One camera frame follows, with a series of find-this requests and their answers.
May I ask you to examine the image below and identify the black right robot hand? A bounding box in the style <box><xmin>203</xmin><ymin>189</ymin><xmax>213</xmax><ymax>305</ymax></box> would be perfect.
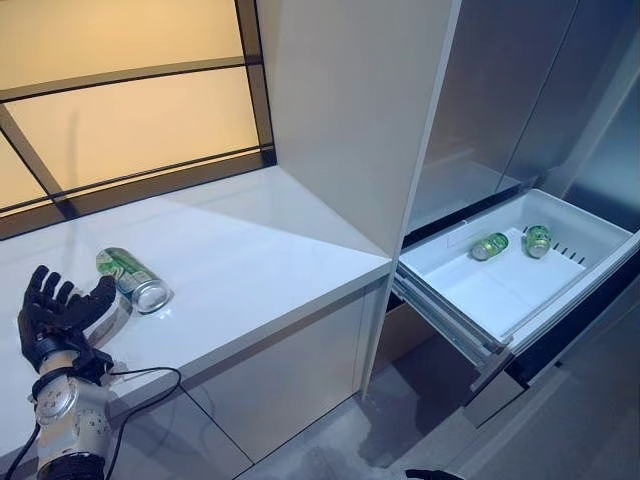
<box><xmin>404</xmin><ymin>454</ymin><xmax>456</xmax><ymax>480</ymax></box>

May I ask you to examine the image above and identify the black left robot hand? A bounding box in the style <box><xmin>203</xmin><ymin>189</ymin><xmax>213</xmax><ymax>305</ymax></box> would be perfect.
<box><xmin>17</xmin><ymin>264</ymin><xmax>119</xmax><ymax>364</ymax></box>

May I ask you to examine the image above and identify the tall green beer can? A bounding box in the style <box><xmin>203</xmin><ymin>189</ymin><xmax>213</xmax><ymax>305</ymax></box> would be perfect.
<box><xmin>95</xmin><ymin>246</ymin><xmax>173</xmax><ymax>315</ymax></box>

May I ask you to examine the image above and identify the white fridge drawer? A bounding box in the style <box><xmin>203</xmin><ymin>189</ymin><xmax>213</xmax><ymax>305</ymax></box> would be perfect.
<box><xmin>391</xmin><ymin>187</ymin><xmax>640</xmax><ymax>404</ymax></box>

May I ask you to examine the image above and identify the stainless steel fridge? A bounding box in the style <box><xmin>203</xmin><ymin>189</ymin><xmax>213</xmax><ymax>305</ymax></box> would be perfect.
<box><xmin>382</xmin><ymin>0</ymin><xmax>640</xmax><ymax>480</ymax></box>

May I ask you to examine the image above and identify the small green drink can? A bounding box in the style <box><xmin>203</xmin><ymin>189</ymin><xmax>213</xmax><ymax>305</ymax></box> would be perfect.
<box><xmin>522</xmin><ymin>224</ymin><xmax>553</xmax><ymax>260</ymax></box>
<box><xmin>470</xmin><ymin>232</ymin><xmax>511</xmax><ymax>262</ymax></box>

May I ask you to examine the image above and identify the black framed amber window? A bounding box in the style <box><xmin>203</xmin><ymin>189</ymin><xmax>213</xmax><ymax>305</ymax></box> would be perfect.
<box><xmin>0</xmin><ymin>0</ymin><xmax>279</xmax><ymax>241</ymax></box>

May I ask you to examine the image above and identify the tall white cabinet panel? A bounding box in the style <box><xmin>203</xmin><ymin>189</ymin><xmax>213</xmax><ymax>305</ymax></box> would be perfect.
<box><xmin>254</xmin><ymin>0</ymin><xmax>464</xmax><ymax>401</ymax></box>

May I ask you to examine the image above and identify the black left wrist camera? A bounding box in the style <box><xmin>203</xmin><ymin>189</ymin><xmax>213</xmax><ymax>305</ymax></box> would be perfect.
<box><xmin>74</xmin><ymin>347</ymin><xmax>115</xmax><ymax>385</ymax></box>

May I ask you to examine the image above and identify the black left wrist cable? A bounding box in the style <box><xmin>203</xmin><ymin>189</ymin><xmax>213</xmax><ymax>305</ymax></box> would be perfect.
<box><xmin>102</xmin><ymin>366</ymin><xmax>184</xmax><ymax>480</ymax></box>

